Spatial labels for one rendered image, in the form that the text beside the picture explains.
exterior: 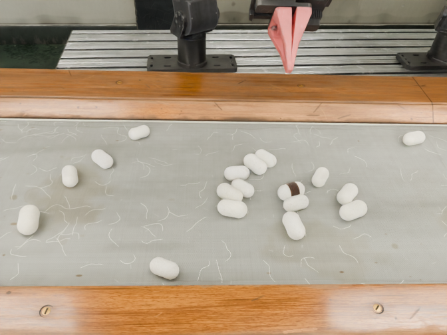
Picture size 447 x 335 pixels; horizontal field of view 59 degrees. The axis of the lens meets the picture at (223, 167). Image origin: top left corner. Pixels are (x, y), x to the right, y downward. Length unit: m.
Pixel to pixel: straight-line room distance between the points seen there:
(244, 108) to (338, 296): 0.34
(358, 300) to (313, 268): 0.06
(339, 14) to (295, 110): 2.15
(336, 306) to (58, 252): 0.29
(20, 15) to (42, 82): 2.03
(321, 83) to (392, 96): 0.12
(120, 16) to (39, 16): 0.46
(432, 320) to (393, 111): 0.37
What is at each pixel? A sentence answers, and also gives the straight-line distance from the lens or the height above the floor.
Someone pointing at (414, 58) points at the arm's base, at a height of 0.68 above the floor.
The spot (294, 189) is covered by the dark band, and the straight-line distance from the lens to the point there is 0.50.
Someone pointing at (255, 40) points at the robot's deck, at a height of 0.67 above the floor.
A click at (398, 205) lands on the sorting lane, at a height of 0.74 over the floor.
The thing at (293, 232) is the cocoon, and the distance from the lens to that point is 0.45.
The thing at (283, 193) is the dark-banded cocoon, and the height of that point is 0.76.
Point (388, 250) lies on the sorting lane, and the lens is 0.50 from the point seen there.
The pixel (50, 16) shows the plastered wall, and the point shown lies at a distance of 2.68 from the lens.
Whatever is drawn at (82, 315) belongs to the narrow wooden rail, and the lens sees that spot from 0.40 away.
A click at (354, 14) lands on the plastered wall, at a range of 2.81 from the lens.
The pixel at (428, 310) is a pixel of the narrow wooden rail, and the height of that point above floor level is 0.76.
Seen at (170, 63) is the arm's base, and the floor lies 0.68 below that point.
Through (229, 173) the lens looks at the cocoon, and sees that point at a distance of 0.51.
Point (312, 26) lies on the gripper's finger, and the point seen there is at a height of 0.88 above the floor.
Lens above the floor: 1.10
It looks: 42 degrees down
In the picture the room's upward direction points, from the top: 3 degrees clockwise
